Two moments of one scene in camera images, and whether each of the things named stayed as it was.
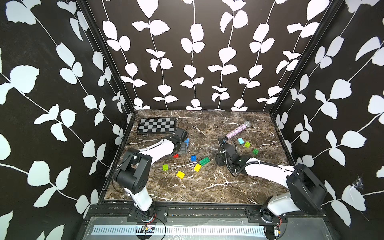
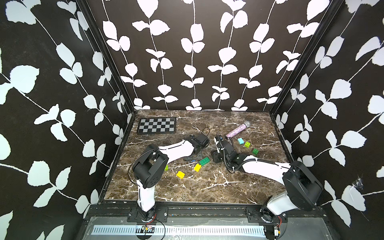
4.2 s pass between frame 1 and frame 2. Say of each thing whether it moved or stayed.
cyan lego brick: stayed
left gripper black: moved
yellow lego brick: stayed
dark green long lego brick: stayed
